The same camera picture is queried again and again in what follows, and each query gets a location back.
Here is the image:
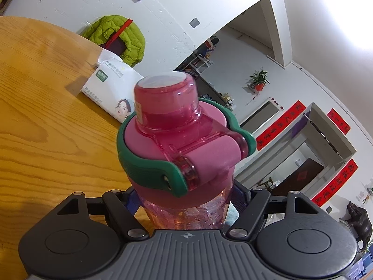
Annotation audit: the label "pink water bottle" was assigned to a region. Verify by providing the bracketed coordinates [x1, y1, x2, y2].
[117, 72, 257, 230]

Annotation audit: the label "red star decorations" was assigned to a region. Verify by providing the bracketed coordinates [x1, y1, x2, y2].
[269, 96, 285, 110]

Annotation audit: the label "red strap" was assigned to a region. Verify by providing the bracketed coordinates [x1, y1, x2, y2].
[103, 19, 134, 49]

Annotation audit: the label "short red banner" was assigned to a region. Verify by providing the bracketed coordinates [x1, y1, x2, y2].
[326, 108, 351, 135]

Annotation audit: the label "green puffer jacket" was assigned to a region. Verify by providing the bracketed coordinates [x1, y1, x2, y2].
[81, 14, 145, 68]

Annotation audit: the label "white tissue pack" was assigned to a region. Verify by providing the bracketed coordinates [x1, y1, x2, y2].
[79, 49, 145, 124]

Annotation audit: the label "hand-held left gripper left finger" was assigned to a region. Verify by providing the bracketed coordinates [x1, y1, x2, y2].
[55, 187, 150, 241]

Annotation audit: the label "maroon chair under jacket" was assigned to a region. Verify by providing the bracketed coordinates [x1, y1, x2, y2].
[109, 39, 129, 56]

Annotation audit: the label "red couplet banner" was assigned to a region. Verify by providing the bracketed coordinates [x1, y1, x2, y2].
[256, 100, 307, 151]
[311, 159, 359, 208]

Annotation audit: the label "doorway pull-up bar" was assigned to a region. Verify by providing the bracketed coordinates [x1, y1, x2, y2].
[304, 114, 340, 156]

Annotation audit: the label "shoe rack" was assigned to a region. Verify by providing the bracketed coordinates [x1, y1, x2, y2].
[178, 38, 236, 111]

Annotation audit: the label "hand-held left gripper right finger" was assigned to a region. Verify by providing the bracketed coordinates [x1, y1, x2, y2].
[226, 180, 317, 241]

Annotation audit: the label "dark animal statue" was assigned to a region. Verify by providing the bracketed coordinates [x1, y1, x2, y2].
[346, 201, 373, 249]

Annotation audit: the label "potted plant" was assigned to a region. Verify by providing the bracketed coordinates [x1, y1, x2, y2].
[247, 68, 269, 93]

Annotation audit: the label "dark wooden door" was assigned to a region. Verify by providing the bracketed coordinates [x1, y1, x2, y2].
[277, 157, 325, 199]

